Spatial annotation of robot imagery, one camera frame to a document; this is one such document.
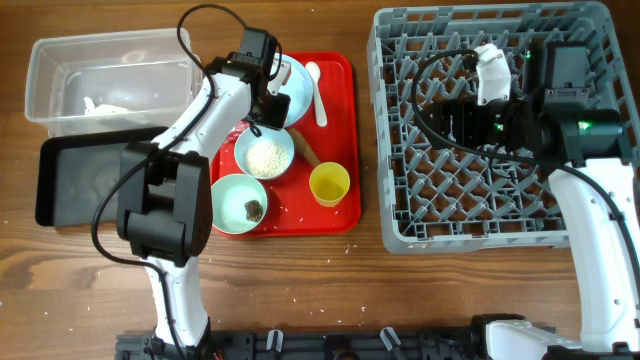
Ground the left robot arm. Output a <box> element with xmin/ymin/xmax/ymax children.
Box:
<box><xmin>112</xmin><ymin>27</ymin><xmax>290</xmax><ymax>359</ymax></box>

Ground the brown sweet potato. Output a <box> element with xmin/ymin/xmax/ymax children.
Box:
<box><xmin>287</xmin><ymin>128</ymin><xmax>320</xmax><ymax>167</ymax></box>

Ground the light blue rice bowl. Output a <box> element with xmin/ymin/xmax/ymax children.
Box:
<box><xmin>234</xmin><ymin>127</ymin><xmax>295</xmax><ymax>180</ymax></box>

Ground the red snack wrapper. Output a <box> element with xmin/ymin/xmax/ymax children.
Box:
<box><xmin>224</xmin><ymin>120</ymin><xmax>250</xmax><ymax>144</ymax></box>

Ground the dark mushroom scrap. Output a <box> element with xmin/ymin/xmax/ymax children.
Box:
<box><xmin>244</xmin><ymin>200</ymin><xmax>264</xmax><ymax>223</ymax></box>

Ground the white tissue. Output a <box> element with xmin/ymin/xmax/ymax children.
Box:
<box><xmin>83</xmin><ymin>97</ymin><xmax>147</xmax><ymax>124</ymax></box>

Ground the clear plastic waste bin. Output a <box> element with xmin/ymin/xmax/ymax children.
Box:
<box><xmin>24</xmin><ymin>28</ymin><xmax>202</xmax><ymax>137</ymax></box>

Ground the large light blue plate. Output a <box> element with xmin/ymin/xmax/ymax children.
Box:
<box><xmin>278</xmin><ymin>55</ymin><xmax>313</xmax><ymax>127</ymax></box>

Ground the black food waste tray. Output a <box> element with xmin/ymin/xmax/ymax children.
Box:
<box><xmin>35</xmin><ymin>127</ymin><xmax>165</xmax><ymax>227</ymax></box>

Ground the white rice pile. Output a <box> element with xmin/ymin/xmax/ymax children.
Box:
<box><xmin>244</xmin><ymin>139</ymin><xmax>290</xmax><ymax>179</ymax></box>

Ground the grey dishwasher rack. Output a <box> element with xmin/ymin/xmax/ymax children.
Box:
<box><xmin>366</xmin><ymin>1</ymin><xmax>639</xmax><ymax>254</ymax></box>

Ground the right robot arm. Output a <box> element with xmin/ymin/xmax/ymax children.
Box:
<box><xmin>415</xmin><ymin>42</ymin><xmax>639</xmax><ymax>359</ymax></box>

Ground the yellow plastic cup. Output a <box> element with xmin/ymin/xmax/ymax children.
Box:
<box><xmin>309</xmin><ymin>162</ymin><xmax>351</xmax><ymax>207</ymax></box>

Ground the red serving tray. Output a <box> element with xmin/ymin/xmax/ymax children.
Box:
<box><xmin>210</xmin><ymin>51</ymin><xmax>363</xmax><ymax>238</ymax></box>

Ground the mint green bowl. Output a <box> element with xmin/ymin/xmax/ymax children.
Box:
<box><xmin>211</xmin><ymin>174</ymin><xmax>268</xmax><ymax>235</ymax></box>

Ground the white plastic spoon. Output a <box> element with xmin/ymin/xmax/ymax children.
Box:
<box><xmin>305</xmin><ymin>62</ymin><xmax>328</xmax><ymax>127</ymax></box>

